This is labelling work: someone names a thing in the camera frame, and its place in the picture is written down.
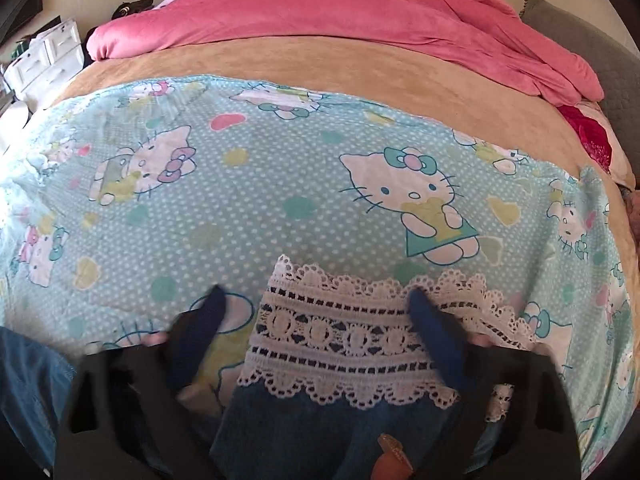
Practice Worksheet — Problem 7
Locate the blue denim pants lace hem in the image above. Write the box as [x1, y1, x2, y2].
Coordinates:
[0, 254, 540, 480]

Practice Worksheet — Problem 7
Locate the red floral pillow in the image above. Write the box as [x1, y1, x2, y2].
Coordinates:
[557, 101, 637, 187]

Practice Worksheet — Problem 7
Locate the blue cat print blanket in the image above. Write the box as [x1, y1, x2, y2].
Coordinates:
[0, 74, 637, 480]

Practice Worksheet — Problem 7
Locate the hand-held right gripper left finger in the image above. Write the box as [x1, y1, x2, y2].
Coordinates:
[54, 285, 228, 480]

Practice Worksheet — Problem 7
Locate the grey padded headboard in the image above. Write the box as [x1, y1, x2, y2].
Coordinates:
[520, 0, 640, 171]

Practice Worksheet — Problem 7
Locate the black bag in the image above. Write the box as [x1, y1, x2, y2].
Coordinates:
[111, 0, 154, 22]

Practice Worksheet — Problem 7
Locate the white drawer cabinet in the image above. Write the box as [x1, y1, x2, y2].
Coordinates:
[2, 19, 86, 107]

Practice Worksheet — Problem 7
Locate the pink duvet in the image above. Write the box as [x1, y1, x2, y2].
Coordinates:
[86, 0, 605, 107]

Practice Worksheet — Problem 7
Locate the black fabric item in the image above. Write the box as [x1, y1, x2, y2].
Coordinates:
[81, 25, 101, 67]

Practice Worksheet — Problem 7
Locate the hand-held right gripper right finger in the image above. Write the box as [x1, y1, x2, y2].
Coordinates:
[407, 287, 582, 480]

